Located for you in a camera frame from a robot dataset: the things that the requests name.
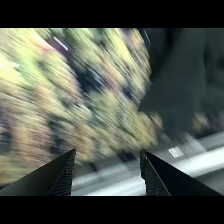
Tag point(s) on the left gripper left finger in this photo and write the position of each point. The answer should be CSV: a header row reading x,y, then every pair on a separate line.
x,y
50,181

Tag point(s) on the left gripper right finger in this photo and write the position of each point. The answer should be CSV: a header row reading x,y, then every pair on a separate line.
x,y
166,181

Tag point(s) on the black garment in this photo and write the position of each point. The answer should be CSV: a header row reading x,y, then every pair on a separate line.
x,y
180,73

